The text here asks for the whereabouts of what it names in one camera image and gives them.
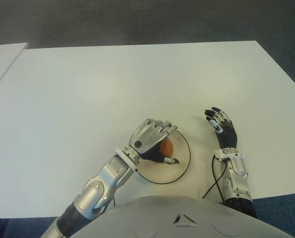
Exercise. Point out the white plate with black rim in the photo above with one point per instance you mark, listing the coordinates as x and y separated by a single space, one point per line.
182 153

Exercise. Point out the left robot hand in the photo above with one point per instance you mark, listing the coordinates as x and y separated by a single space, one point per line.
147 136

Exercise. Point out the white side table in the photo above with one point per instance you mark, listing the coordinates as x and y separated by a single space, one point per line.
3 62

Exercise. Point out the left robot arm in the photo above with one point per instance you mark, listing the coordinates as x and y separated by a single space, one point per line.
97 191

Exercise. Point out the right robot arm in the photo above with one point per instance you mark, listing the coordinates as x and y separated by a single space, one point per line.
239 178

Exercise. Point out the red apple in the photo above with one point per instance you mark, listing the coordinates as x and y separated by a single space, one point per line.
167 147

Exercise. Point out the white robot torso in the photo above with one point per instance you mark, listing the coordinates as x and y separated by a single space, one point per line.
187 218

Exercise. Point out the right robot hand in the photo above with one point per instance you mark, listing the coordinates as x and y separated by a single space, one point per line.
227 136

